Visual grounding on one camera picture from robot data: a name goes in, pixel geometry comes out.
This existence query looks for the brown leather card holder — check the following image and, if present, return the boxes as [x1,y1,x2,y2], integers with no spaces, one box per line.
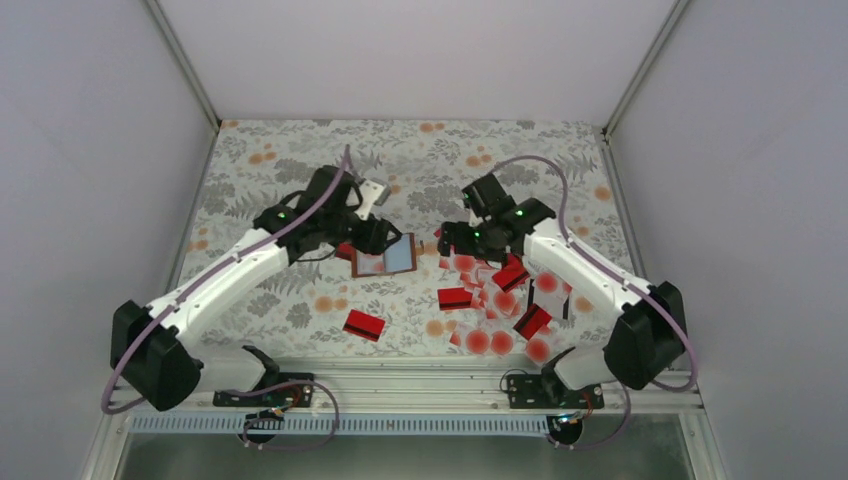
[351,233,418,278]

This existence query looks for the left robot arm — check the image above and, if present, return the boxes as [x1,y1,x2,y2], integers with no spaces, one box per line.
[110,165,401,411]

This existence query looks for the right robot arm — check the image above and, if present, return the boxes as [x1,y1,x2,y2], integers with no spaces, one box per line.
[438,174,689,407]

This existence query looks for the red card upper left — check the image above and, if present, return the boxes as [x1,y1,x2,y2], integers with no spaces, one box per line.
[334,242,355,261]

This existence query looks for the red card black stripe pile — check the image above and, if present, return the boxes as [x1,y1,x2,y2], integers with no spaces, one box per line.
[491,254,530,293]

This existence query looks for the red card centre pile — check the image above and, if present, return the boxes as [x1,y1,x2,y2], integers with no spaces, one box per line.
[437,287,473,311]

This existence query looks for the red card lower right pile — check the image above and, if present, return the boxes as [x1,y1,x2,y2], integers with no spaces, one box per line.
[513,304,552,340]

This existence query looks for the red card lower left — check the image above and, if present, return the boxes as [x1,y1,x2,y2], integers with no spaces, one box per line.
[342,310,386,342]

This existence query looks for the white card red circle bottom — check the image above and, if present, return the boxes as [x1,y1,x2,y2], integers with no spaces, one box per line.
[487,330,515,357]

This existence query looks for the floral patterned table mat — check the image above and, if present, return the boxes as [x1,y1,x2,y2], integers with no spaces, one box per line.
[181,120,632,359]

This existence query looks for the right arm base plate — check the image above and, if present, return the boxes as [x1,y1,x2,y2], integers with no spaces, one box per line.
[503,373,605,410]

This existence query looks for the aluminium rail frame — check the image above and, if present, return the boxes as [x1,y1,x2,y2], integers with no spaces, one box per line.
[109,364,705,415]

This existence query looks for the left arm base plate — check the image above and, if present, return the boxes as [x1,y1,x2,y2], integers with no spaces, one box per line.
[212,374,315,408]

